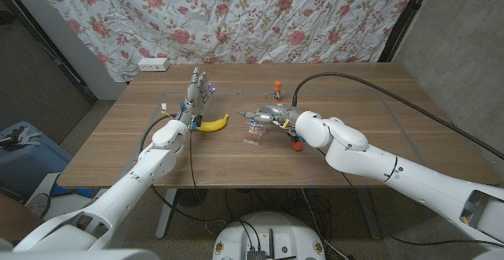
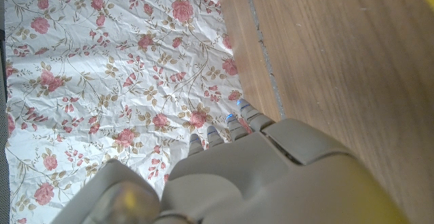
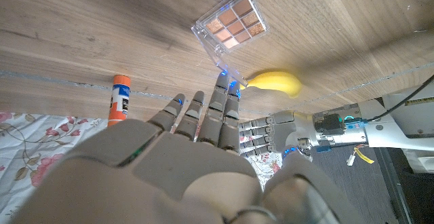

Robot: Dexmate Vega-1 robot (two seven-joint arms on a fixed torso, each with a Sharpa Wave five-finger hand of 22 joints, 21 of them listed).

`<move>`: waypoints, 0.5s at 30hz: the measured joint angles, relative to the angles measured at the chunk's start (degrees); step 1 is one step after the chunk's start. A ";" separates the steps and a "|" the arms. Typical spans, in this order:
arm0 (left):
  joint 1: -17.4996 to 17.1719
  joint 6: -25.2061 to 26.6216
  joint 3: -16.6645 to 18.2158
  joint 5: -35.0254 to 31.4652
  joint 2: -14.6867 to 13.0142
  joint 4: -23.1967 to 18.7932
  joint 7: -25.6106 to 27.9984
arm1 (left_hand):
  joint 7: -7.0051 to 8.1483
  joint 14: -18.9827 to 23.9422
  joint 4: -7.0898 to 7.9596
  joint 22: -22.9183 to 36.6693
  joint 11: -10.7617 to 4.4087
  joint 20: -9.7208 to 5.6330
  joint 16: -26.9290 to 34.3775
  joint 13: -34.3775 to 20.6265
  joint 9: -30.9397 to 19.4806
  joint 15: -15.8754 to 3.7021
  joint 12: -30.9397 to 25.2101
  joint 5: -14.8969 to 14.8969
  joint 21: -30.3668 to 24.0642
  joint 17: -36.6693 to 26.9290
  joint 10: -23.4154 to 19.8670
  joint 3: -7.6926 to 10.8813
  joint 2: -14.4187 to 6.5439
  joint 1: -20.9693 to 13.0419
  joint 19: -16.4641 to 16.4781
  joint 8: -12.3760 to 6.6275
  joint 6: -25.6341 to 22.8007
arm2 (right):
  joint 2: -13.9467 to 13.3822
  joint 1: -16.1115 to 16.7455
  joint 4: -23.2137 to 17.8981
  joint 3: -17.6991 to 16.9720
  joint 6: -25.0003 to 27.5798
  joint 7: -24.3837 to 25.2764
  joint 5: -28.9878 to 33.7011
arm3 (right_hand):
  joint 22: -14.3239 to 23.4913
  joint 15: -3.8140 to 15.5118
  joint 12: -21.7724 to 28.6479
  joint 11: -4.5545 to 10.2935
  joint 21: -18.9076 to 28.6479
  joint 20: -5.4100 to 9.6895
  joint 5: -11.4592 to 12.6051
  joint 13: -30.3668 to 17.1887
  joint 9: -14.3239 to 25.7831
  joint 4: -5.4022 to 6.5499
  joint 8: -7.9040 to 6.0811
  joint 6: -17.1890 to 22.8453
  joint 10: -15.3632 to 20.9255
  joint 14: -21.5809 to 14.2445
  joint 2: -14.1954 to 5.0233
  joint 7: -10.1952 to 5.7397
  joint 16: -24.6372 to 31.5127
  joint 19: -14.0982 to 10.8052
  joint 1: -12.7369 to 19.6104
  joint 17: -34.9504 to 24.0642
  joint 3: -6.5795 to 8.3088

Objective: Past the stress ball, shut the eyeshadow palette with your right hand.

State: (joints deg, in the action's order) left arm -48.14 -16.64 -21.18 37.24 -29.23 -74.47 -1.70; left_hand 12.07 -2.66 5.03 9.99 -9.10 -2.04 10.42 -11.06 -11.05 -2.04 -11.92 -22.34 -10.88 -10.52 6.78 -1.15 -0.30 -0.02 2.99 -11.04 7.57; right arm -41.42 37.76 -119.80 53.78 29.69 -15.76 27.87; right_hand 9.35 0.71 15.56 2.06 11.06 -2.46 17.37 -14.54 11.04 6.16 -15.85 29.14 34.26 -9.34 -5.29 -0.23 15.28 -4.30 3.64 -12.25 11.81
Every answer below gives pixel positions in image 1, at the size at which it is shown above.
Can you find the dark sneaker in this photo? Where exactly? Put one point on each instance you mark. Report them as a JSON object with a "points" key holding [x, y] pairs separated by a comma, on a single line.
{"points": [[38, 205]]}

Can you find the grey table leg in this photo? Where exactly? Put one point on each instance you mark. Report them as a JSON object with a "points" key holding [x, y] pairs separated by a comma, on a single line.
{"points": [[370, 220]]}

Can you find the red stress ball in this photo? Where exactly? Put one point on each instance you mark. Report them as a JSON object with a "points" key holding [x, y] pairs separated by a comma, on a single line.
{"points": [[297, 147]]}

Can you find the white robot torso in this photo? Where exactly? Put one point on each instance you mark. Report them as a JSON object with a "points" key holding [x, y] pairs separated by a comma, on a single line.
{"points": [[267, 232]]}

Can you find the white table leg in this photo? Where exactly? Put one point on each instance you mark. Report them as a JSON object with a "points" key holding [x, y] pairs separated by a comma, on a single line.
{"points": [[165, 216]]}

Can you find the black backdrop stand pole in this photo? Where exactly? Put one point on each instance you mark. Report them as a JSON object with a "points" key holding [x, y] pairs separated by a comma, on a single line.
{"points": [[405, 15]]}

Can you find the white floor box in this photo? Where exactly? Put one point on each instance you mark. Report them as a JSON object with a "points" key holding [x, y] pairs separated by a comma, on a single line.
{"points": [[59, 203]]}

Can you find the person's bare leg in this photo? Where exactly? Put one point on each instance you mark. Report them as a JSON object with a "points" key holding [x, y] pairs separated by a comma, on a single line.
{"points": [[15, 220]]}

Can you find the small white connector plug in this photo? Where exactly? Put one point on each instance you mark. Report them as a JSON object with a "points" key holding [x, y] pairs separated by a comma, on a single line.
{"points": [[164, 106]]}

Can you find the yellow banana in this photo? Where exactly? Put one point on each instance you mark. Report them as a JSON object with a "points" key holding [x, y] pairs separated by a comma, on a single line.
{"points": [[214, 125]]}

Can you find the clear snack packet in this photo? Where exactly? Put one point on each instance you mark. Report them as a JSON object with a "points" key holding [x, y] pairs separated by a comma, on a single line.
{"points": [[254, 136]]}

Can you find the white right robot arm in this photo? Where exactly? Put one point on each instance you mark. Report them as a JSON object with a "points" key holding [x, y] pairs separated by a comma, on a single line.
{"points": [[354, 149]]}

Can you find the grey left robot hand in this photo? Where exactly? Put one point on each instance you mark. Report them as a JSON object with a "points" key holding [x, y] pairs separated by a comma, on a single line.
{"points": [[193, 98]]}

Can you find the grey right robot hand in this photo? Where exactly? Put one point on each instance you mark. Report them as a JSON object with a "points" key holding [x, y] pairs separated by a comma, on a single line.
{"points": [[275, 112]]}

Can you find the white and black tool bundle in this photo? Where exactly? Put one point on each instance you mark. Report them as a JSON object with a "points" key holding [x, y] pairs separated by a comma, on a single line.
{"points": [[21, 136]]}

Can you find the floral backdrop cloth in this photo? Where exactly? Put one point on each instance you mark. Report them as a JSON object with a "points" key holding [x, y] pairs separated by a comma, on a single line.
{"points": [[236, 15]]}

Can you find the blue storage bin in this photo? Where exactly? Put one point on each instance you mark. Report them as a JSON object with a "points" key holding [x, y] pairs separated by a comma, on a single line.
{"points": [[35, 161]]}

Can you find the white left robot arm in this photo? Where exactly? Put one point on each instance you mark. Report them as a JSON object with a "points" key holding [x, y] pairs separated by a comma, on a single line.
{"points": [[149, 165]]}

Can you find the white power strip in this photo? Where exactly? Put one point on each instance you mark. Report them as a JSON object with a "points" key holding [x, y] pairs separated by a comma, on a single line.
{"points": [[153, 64]]}

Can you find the orange capped glue stick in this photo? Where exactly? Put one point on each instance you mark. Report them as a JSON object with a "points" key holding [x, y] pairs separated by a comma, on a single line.
{"points": [[277, 90]]}

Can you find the black round floor fan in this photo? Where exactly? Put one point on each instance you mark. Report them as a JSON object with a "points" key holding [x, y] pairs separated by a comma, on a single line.
{"points": [[191, 197]]}

